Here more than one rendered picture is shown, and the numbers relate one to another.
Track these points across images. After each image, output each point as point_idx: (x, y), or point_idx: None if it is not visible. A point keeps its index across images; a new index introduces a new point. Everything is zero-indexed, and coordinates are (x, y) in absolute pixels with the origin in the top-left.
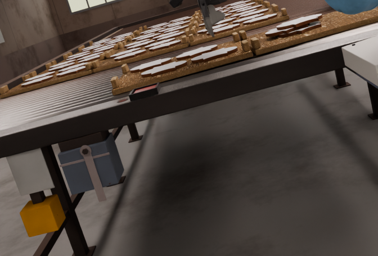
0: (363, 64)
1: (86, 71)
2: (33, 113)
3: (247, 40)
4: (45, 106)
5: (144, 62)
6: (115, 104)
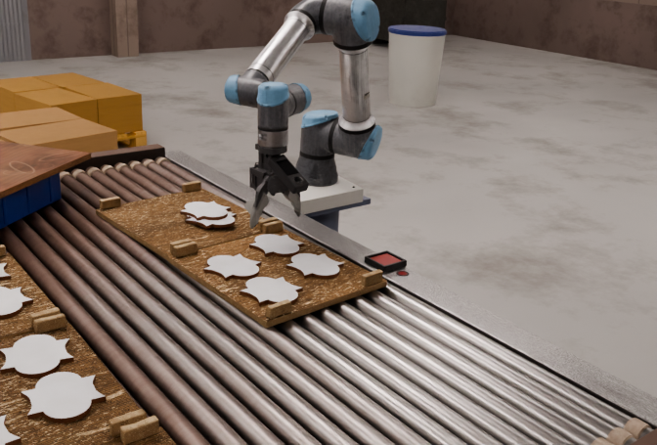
0: (342, 197)
1: (164, 430)
2: (444, 345)
3: (198, 245)
4: (416, 347)
5: (152, 353)
6: (414, 274)
